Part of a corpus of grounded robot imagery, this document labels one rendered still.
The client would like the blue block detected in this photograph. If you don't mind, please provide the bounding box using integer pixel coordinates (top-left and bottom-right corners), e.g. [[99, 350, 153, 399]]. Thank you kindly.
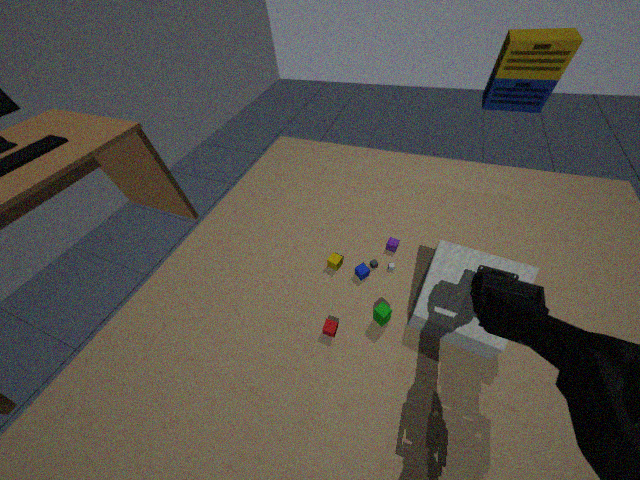
[[355, 263, 370, 280]]

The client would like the purple block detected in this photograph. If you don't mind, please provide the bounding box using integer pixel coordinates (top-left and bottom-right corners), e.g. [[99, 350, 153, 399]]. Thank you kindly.
[[386, 237, 400, 253]]

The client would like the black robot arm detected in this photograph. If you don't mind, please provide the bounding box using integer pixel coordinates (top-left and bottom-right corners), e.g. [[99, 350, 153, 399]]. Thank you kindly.
[[470, 265, 640, 480]]

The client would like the yellow block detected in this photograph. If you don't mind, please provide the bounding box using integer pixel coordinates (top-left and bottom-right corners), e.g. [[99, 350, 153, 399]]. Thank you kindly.
[[327, 252, 343, 271]]

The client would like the red block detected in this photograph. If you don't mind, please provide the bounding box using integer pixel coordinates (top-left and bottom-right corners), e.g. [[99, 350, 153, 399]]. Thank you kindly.
[[322, 318, 338, 337]]

